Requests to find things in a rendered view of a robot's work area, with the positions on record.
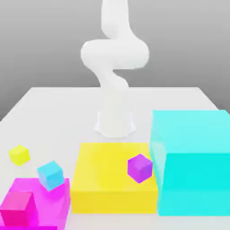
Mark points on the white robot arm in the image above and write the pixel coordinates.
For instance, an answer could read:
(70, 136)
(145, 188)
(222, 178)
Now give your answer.
(115, 53)

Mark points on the small purple cube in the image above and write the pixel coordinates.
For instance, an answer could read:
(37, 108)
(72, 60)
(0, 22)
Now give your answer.
(139, 168)

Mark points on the small blue cube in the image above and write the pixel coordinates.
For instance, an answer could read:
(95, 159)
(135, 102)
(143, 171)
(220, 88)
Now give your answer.
(50, 175)

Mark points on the small yellow cube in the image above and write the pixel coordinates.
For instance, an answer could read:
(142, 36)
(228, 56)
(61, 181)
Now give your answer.
(19, 155)

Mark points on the small pink cube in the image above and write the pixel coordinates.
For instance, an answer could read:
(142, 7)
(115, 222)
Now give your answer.
(18, 208)

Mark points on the large yellow box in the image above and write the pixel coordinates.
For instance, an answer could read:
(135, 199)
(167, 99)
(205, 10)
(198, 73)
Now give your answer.
(107, 179)

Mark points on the large cyan box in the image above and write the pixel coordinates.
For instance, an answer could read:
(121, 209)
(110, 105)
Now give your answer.
(194, 161)

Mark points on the large magenta box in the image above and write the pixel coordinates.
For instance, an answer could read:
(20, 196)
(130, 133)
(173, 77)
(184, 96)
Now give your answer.
(50, 203)

